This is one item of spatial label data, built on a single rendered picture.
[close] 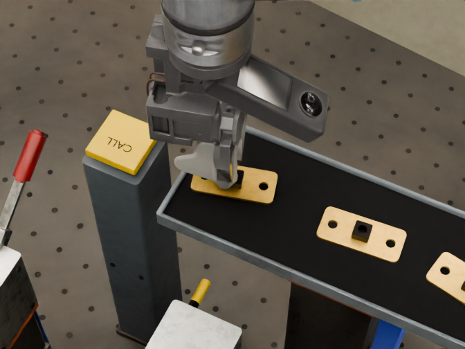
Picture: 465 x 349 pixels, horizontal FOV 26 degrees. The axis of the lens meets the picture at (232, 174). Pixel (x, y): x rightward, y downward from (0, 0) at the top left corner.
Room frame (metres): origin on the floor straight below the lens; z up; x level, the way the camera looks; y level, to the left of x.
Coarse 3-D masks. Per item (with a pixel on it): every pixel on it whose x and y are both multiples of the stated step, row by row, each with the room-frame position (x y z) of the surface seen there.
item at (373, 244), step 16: (336, 208) 0.52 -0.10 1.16; (320, 224) 0.50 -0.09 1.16; (352, 224) 0.50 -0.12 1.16; (368, 224) 0.50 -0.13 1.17; (384, 224) 0.50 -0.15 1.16; (336, 240) 0.48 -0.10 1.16; (352, 240) 0.48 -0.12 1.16; (368, 240) 0.48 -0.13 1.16; (384, 240) 0.48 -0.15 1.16; (400, 240) 0.48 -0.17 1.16; (384, 256) 0.47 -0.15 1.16
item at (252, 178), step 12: (240, 168) 0.56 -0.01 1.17; (252, 168) 0.56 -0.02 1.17; (192, 180) 0.55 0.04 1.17; (204, 180) 0.55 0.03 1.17; (240, 180) 0.54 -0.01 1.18; (252, 180) 0.55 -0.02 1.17; (264, 180) 0.55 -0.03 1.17; (276, 180) 0.55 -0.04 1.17; (204, 192) 0.53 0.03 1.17; (216, 192) 0.53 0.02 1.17; (228, 192) 0.53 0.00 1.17; (240, 192) 0.53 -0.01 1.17; (252, 192) 0.53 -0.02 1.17; (264, 192) 0.53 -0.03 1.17
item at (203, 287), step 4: (204, 280) 0.52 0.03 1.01; (208, 280) 0.52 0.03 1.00; (200, 284) 0.52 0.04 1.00; (204, 284) 0.51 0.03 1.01; (208, 284) 0.52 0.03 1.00; (200, 288) 0.51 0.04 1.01; (204, 288) 0.51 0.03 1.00; (196, 292) 0.50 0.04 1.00; (200, 292) 0.50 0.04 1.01; (204, 292) 0.51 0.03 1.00; (192, 296) 0.50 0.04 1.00; (196, 296) 0.50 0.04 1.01; (200, 296) 0.50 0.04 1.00; (192, 300) 0.50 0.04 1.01; (196, 300) 0.49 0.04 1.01; (200, 300) 0.50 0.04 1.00; (188, 304) 0.49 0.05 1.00; (192, 304) 0.49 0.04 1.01; (196, 304) 0.49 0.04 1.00
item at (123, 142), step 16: (112, 112) 0.64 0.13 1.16; (112, 128) 0.62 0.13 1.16; (128, 128) 0.62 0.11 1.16; (144, 128) 0.62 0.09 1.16; (96, 144) 0.60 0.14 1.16; (112, 144) 0.60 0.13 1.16; (128, 144) 0.60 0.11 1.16; (144, 144) 0.60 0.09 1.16; (112, 160) 0.58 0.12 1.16; (128, 160) 0.58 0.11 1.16; (144, 160) 0.59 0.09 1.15
